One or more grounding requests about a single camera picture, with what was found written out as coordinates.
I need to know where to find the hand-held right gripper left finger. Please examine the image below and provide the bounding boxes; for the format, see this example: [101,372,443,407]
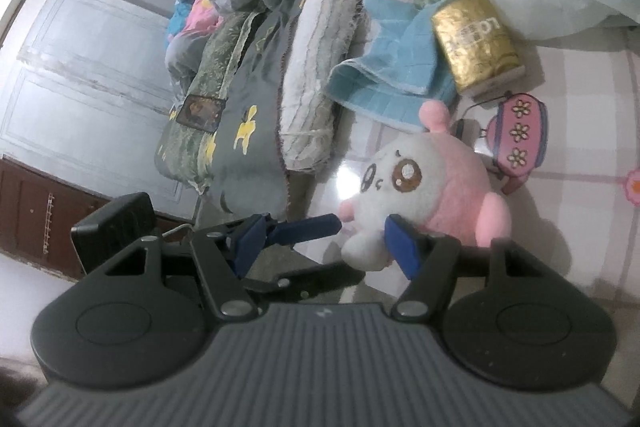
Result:
[102,213,271,320]

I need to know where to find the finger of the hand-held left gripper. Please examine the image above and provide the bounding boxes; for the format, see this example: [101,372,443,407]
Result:
[245,262,368,303]
[267,213,344,248]

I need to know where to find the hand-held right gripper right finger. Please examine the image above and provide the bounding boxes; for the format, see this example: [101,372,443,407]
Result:
[384,214,548,323]

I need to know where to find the pink and white plush toy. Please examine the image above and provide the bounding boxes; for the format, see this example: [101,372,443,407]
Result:
[339,101,516,273]

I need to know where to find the gold tissue packet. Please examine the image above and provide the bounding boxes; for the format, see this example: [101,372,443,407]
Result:
[431,0,526,96]

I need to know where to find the brown cabinet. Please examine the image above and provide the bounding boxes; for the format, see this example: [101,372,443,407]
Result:
[0,157,110,280]

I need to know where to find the grey duck-print quilt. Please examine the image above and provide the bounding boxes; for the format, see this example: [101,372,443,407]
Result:
[202,2,313,220]

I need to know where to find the white wardrobe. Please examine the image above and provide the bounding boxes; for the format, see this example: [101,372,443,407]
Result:
[0,0,198,220]

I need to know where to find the pink flower pouch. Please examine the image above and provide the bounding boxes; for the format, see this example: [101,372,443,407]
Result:
[452,93,550,195]

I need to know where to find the green floral cloth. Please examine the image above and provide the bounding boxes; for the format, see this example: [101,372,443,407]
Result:
[154,9,253,195]

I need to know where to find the light blue towel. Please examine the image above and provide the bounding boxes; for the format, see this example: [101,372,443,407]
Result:
[327,0,461,130]

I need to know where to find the white striped quilted blanket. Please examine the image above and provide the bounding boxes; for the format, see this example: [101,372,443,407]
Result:
[277,0,388,172]

